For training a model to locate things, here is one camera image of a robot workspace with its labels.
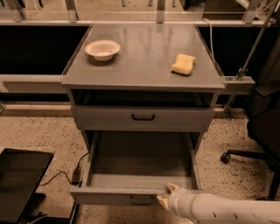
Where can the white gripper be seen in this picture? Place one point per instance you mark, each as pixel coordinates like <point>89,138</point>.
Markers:
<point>175,199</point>

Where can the grey drawer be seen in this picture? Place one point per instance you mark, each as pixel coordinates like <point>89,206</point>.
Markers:
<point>142,118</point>
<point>132,168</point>

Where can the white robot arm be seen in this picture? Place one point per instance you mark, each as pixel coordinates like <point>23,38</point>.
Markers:
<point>201,207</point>

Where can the grey drawer cabinet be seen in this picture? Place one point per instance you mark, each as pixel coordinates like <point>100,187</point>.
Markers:
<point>140,98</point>

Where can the grey top drawer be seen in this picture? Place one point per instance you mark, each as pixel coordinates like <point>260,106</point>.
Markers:
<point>142,118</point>

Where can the black stand bar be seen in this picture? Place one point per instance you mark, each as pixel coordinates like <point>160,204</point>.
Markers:
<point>74,213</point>

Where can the black power adapter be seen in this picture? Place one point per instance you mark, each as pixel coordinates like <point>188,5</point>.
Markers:
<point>76,176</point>

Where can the black office chair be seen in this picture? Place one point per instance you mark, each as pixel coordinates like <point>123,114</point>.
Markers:
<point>264,119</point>

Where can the yellow sponge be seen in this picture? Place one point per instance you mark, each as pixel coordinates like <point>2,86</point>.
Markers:
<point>183,64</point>

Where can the black monitor screen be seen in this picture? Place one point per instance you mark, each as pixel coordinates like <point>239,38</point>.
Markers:
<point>20,174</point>

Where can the white bowl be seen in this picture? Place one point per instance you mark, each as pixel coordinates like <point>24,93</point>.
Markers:
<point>103,50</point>

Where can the metal diagonal rod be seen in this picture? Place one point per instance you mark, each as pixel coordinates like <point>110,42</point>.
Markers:
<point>242,71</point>

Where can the metal rail frame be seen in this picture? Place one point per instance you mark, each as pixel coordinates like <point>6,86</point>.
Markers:
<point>32,80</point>

